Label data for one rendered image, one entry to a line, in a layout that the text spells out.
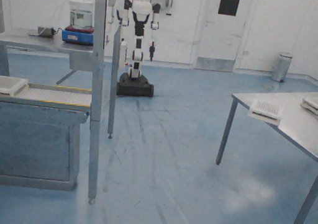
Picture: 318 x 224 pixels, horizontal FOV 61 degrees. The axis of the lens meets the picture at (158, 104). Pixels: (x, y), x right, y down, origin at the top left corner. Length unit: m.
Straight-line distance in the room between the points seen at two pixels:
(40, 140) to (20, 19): 3.88
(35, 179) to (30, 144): 0.34
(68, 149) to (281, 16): 5.41
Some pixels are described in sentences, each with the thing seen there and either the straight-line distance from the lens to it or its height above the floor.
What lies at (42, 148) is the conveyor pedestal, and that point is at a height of 0.42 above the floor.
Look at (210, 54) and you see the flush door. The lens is 6.08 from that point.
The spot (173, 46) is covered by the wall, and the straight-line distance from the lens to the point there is 5.81.
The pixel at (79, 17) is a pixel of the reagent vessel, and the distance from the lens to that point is 1.86.
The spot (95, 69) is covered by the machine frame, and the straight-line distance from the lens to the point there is 1.74.
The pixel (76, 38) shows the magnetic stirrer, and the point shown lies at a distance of 1.86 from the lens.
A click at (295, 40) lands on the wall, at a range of 6.90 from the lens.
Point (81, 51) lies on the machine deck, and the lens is 1.73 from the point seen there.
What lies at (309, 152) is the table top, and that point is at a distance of 2.09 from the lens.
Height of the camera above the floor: 1.72
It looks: 25 degrees down
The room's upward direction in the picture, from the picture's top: 9 degrees clockwise
